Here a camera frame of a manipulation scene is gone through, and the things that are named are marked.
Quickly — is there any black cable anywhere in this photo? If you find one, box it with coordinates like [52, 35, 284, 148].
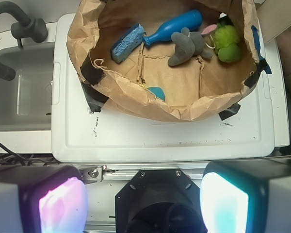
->
[0, 138, 61, 166]

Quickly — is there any green fluffy plush toy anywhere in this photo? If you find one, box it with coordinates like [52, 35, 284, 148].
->
[213, 20, 242, 63]

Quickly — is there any blue sponge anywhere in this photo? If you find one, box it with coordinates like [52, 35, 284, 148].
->
[110, 23, 145, 64]

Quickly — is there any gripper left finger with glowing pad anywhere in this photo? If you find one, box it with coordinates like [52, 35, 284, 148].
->
[0, 165, 88, 233]

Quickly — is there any dark grey faucet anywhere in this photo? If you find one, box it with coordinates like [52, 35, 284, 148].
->
[0, 1, 48, 81]

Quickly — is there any aluminium rail with bracket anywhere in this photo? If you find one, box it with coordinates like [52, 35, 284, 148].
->
[76, 161, 208, 183]

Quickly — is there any blue plastic bottle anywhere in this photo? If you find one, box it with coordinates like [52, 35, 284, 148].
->
[143, 10, 202, 47]

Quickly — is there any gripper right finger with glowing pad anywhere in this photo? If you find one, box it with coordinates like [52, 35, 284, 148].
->
[200, 159, 291, 233]

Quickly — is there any grey sink basin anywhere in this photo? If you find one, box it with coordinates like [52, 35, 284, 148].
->
[0, 42, 54, 132]

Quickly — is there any blue round object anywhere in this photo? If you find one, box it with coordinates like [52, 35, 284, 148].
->
[148, 87, 165, 101]

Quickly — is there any grey plush mouse toy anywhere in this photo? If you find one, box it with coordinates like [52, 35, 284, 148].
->
[168, 24, 217, 67]

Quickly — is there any brown paper bag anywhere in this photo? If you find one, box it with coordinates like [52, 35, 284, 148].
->
[66, 0, 267, 122]

